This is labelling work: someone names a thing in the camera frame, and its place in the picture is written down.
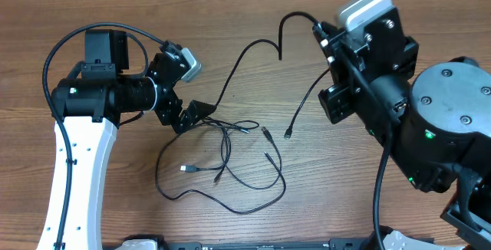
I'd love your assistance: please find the black cable bundle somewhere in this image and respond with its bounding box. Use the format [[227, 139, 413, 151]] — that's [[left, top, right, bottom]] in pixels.
[[154, 117, 287, 215]]

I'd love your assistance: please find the black cable pulled free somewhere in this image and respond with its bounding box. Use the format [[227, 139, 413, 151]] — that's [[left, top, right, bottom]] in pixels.
[[213, 11, 331, 140]]

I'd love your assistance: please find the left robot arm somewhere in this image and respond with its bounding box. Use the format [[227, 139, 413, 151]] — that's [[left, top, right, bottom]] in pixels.
[[38, 22, 215, 249]]

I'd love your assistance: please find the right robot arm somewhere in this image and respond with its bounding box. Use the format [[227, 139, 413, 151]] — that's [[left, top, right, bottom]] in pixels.
[[312, 8, 490, 249]]

